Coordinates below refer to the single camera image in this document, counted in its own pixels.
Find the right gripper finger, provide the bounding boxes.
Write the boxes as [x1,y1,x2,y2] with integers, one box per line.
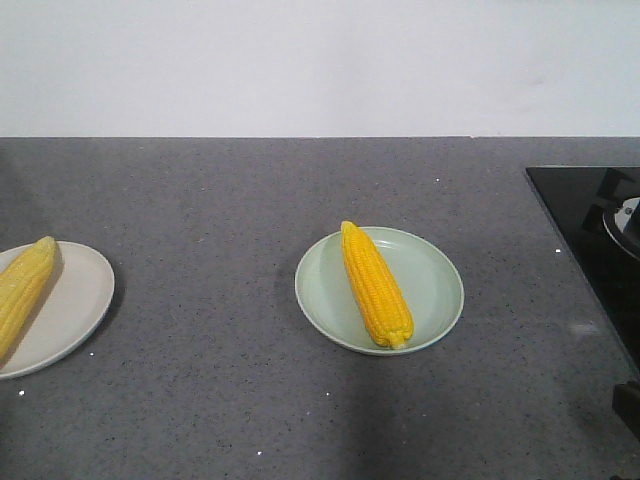
[612,381,640,440]

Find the bright yellow corn cob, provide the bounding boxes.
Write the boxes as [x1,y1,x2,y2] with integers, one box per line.
[341,221,414,350]

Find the pale yellow corn cob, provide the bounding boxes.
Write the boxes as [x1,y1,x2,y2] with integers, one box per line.
[1,236,59,359]

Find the black glass gas stove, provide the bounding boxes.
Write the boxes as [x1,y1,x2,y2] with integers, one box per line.
[526,166,639,373]

